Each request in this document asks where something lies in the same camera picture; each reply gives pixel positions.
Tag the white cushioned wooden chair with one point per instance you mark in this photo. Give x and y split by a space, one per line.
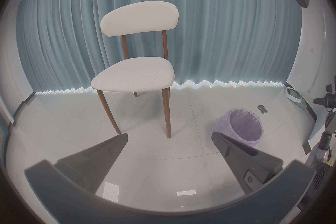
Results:
136 78

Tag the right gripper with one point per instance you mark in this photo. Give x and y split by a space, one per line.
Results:
331 101

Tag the pale blue curtain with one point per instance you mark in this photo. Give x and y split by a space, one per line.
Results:
223 20

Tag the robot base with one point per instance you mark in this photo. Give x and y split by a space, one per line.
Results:
320 178

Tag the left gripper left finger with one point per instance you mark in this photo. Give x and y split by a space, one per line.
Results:
97 160

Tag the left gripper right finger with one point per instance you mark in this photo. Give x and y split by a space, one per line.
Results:
246 162

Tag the purple plastic bag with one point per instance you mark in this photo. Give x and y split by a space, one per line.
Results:
244 125

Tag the white trash bin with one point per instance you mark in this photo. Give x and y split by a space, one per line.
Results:
252 142

